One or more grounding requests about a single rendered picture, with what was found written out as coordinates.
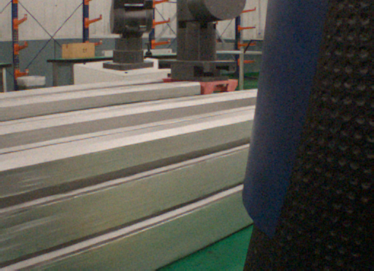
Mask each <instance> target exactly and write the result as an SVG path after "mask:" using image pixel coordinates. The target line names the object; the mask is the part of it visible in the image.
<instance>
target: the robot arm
mask: <svg viewBox="0 0 374 271"><path fill-rule="evenodd" d="M245 3H246V0H176V22H177V23H176V39H177V60H158V69H171V73H167V77H161V78H160V79H163V81H164V83H173V82H183V81H191V82H199V83H200V85H201V94H197V96H200V95H206V94H211V93H212V92H213V91H221V92H220V93H224V92H230V91H234V90H235V88H236V87H237V80H229V77H225V76H223V75H221V70H226V71H228V72H230V71H237V62H236V61H217V60H216V23H213V22H218V21H222V20H232V19H235V18H236V17H237V16H238V15H240V14H241V13H242V11H243V10H244V9H245ZM125 4H127V5H125ZM137 4H143V5H137ZM109 24H110V33H111V34H119V37H117V38H115V50H113V56H112V61H105V62H102V64H103V69H110V70H118V71H127V70H134V69H147V68H153V67H154V61H147V60H144V50H142V38H141V37H142V36H143V34H150V33H151V32H152V28H153V0H112V3H111V6H110V22H109Z"/></svg>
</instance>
